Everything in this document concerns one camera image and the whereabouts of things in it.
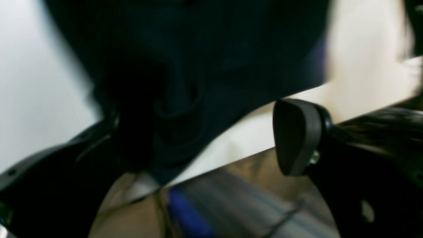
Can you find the blue box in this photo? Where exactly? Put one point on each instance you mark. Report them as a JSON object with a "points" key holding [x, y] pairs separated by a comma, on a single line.
{"points": [[188, 220]]}

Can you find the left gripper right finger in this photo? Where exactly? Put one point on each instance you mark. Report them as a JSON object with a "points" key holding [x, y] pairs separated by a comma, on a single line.
{"points": [[368, 169]]}

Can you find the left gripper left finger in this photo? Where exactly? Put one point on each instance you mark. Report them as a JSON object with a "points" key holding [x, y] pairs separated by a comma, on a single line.
{"points": [[56, 192]]}

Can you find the black T-shirt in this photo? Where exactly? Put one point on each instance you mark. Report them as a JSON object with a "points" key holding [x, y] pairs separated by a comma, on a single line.
{"points": [[181, 72]]}

